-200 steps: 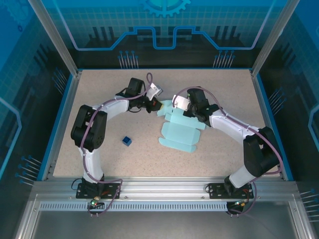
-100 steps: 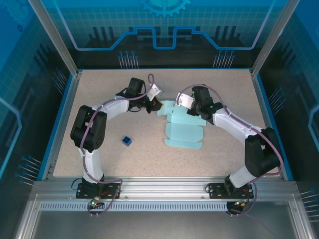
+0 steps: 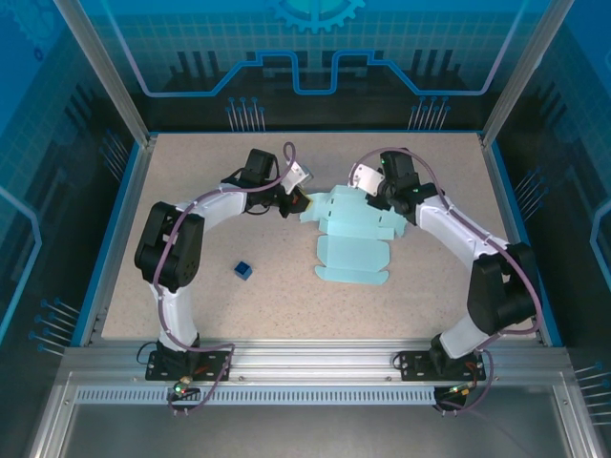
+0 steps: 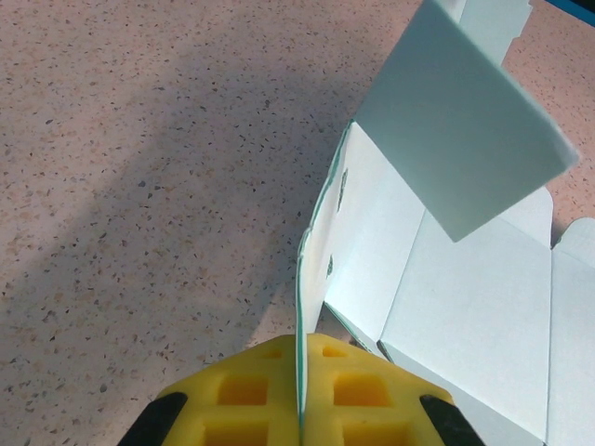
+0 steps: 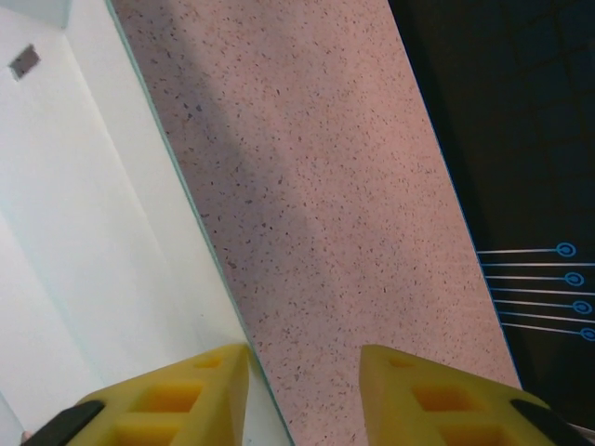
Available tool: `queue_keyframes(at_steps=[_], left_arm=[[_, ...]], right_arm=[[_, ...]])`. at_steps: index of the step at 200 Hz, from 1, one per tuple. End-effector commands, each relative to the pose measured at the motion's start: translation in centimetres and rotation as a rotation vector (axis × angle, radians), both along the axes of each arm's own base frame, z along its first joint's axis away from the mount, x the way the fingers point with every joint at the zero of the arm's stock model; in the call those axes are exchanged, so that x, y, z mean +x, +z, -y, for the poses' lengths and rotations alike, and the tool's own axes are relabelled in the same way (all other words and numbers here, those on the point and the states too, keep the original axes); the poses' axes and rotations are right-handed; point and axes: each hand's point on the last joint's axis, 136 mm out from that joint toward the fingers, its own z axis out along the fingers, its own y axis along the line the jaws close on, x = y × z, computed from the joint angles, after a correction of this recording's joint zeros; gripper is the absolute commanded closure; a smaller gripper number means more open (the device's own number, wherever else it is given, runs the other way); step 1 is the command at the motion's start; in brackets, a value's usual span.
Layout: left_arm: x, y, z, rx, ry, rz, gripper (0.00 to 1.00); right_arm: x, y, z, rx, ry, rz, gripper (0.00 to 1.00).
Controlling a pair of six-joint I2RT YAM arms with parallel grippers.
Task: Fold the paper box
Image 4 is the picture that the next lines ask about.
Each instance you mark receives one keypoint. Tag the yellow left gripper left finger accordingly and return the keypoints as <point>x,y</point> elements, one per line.
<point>241,395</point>

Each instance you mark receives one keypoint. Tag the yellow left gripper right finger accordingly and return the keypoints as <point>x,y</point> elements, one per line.
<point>372,395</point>

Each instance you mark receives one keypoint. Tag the light blue paper box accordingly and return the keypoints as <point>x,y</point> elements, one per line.
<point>465,279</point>

